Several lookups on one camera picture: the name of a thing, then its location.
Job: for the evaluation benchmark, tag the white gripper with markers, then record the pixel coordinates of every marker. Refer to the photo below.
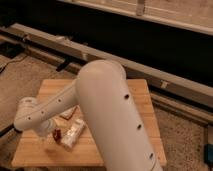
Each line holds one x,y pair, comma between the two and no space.
45,128

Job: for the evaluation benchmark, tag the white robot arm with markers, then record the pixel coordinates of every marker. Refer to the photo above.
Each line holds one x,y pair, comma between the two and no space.
101,91

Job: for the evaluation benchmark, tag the white sponge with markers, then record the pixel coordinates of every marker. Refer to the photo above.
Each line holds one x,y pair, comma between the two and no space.
68,113

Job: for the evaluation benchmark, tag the wooden table board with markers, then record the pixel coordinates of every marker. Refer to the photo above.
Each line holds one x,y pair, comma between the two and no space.
32,151

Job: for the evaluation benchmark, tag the white tube bottle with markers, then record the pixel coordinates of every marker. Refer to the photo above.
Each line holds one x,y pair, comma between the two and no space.
73,133

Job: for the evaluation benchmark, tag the long metal rail beam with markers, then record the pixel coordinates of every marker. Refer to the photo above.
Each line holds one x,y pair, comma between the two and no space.
49,48

